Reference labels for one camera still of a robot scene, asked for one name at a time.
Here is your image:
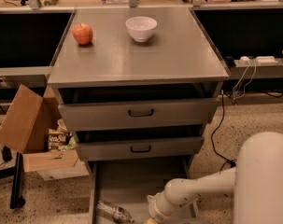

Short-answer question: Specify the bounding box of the white ceramic bowl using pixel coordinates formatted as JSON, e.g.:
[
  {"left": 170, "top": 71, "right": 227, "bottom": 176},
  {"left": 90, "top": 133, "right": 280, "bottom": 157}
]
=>
[{"left": 125, "top": 16, "right": 157, "bottom": 42}]

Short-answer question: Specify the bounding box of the red apple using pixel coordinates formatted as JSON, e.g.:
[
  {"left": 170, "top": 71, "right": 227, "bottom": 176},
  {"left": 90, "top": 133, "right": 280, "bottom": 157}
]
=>
[{"left": 72, "top": 23, "right": 93, "bottom": 46}]

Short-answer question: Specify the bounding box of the grey middle drawer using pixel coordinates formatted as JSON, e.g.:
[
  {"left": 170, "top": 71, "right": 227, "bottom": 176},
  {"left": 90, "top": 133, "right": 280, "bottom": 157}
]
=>
[{"left": 76, "top": 136, "right": 204, "bottom": 161}]

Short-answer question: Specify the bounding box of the white power strip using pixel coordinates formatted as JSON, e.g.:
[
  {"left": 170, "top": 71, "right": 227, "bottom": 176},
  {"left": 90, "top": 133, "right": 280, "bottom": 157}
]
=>
[{"left": 238, "top": 56, "right": 277, "bottom": 66}]

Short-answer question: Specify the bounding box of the clear plastic water bottle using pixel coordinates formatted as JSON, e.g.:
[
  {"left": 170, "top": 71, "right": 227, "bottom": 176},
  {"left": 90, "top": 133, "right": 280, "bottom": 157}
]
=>
[{"left": 96, "top": 201, "right": 134, "bottom": 224}]

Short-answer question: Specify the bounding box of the sea salt snack bag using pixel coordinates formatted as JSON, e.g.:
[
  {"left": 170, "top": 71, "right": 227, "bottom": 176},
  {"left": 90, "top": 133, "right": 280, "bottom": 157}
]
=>
[{"left": 48, "top": 129, "right": 69, "bottom": 151}]

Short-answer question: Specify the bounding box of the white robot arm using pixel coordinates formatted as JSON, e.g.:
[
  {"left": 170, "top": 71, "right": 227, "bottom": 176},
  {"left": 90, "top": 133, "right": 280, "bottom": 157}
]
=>
[{"left": 145, "top": 132, "right": 283, "bottom": 224}]

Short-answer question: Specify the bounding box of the black power cable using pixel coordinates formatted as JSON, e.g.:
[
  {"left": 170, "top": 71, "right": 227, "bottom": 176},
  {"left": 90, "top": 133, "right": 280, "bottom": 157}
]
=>
[{"left": 210, "top": 90, "right": 237, "bottom": 172}]

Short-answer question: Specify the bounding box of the grey drawer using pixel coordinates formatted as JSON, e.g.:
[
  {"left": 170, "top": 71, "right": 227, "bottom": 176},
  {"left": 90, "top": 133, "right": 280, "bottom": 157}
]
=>
[
  {"left": 59, "top": 98, "right": 218, "bottom": 132},
  {"left": 88, "top": 156, "right": 189, "bottom": 224},
  {"left": 76, "top": 136, "right": 204, "bottom": 161}
]

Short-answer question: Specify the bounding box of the grey drawer cabinet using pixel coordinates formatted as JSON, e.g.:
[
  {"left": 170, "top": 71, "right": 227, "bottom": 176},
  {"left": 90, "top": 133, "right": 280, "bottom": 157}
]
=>
[{"left": 47, "top": 6, "right": 231, "bottom": 175}]

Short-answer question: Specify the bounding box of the black stand leg left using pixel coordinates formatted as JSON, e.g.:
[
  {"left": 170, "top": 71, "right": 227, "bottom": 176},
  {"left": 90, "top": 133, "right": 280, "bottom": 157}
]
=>
[{"left": 10, "top": 153, "right": 25, "bottom": 209}]

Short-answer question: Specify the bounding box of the brown cardboard box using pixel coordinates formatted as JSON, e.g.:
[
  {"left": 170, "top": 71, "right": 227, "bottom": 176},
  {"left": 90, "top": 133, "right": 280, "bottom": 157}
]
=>
[{"left": 0, "top": 85, "right": 78, "bottom": 172}]

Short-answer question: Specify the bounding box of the grey bottom drawer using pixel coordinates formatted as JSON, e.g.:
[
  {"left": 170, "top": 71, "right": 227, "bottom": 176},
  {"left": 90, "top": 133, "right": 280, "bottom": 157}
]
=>
[{"left": 88, "top": 156, "right": 189, "bottom": 224}]

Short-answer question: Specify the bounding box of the grey top drawer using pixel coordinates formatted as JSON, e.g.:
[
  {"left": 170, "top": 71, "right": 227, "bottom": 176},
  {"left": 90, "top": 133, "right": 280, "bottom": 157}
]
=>
[{"left": 59, "top": 98, "right": 218, "bottom": 132}]

